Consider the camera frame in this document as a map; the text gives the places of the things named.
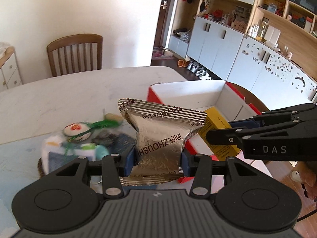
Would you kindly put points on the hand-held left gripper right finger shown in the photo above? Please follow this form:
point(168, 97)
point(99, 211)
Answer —
point(184, 163)

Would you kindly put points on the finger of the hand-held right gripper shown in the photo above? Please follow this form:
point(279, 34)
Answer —
point(223, 138)
point(284, 116)

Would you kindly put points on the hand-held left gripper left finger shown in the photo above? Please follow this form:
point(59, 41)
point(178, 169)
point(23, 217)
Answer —
point(128, 162)

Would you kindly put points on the yellow box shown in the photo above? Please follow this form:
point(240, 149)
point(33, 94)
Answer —
point(215, 120)

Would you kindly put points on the silver foil packet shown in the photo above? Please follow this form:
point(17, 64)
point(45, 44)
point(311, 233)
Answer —
point(158, 133)

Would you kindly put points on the white pack green stripe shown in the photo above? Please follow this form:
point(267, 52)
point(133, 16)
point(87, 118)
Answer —
point(85, 150)

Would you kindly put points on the red and white cardboard box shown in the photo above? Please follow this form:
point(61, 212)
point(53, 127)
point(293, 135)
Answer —
point(188, 91)

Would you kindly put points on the white pack grey-blue label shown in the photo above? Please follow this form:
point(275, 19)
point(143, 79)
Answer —
point(52, 153)

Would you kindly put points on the blue speckled bag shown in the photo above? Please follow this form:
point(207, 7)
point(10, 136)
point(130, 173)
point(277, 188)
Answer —
point(123, 142)

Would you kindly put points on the dark packet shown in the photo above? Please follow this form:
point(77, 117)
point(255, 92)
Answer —
point(106, 138)

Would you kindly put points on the green packet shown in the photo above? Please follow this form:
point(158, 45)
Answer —
point(104, 124)

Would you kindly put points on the beige roll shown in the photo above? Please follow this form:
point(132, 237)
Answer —
point(112, 117)

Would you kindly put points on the white sideboard with stickers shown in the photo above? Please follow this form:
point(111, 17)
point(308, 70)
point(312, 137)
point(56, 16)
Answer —
point(250, 64)

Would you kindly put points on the round white packet red print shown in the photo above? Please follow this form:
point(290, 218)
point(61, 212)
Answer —
point(75, 129)

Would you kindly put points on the white shoe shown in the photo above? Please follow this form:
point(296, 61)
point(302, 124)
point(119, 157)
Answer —
point(202, 73)
point(208, 75)

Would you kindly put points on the wooden shelf unit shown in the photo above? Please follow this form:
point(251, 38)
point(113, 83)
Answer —
point(292, 33)

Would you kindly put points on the orange slipper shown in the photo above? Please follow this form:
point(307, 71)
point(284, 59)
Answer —
point(185, 64)
point(180, 63)

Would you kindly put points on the white container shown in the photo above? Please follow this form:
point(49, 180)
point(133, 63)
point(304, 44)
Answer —
point(272, 33)

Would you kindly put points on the brown woven mat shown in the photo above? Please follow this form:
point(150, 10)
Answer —
point(40, 169)

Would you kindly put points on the light blue shoe cabinet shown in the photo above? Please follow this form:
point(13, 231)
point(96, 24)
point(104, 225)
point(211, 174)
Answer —
point(213, 49)

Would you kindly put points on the glass jar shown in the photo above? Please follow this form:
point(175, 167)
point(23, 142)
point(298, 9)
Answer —
point(260, 27)

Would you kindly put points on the beige slipper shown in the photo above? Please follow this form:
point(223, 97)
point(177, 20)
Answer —
point(170, 53)
point(165, 50)

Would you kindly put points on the small wooden box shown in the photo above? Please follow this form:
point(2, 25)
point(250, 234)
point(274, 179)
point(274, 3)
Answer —
point(238, 24)

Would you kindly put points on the low light blue bench cabinet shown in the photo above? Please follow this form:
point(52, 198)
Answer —
point(177, 45)

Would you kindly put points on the patterned red rug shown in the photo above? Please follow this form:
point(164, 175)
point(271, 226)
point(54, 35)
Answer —
point(158, 54)

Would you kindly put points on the clear plastic bag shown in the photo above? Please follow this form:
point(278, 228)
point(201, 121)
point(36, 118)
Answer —
point(186, 35)

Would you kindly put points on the black bag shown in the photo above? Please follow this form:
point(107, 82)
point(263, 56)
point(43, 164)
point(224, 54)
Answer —
point(177, 31)

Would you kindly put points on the brown wooden chair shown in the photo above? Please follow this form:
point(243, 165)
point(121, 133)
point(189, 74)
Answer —
point(74, 41)

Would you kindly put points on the dark brown door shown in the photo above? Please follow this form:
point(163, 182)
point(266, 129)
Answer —
point(161, 14)

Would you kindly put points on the silver door lock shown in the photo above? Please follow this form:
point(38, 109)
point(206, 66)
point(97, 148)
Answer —
point(164, 2)

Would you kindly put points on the small white drawer cabinet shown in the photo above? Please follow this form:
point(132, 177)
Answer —
point(10, 72)

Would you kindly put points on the white plastic bag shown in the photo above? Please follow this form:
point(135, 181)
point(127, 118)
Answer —
point(3, 49)

